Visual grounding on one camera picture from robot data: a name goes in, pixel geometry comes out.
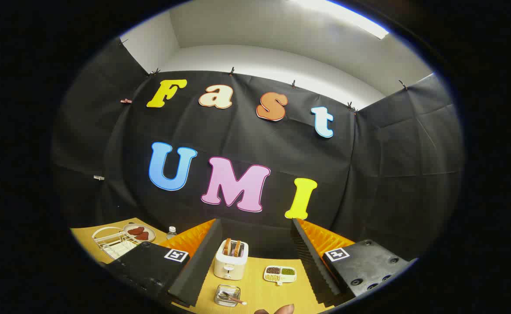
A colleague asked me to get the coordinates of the black backdrop cloth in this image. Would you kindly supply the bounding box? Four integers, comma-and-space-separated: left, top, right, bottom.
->
51, 37, 464, 280

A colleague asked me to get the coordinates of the white wire dish rack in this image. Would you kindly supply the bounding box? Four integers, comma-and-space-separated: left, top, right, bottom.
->
92, 226, 140, 260

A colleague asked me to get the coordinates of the white divided dish of beans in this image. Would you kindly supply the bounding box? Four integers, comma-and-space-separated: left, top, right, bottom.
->
263, 266, 297, 286

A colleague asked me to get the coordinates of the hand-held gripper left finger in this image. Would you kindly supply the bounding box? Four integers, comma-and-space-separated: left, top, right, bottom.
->
105, 218, 223, 308

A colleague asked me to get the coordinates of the metal wire basket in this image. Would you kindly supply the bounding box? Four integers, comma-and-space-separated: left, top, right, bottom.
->
215, 284, 241, 307

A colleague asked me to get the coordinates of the white toaster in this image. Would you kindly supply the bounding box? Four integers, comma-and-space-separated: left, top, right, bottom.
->
214, 239, 249, 280

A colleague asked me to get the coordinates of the small plate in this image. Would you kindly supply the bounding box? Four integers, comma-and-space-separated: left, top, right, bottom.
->
123, 223, 156, 243

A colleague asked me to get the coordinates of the metal spoon with wooden handle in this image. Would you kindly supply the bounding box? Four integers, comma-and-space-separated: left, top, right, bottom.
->
219, 291, 248, 305

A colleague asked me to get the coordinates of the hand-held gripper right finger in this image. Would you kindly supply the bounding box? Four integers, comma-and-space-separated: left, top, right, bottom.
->
290, 218, 418, 308

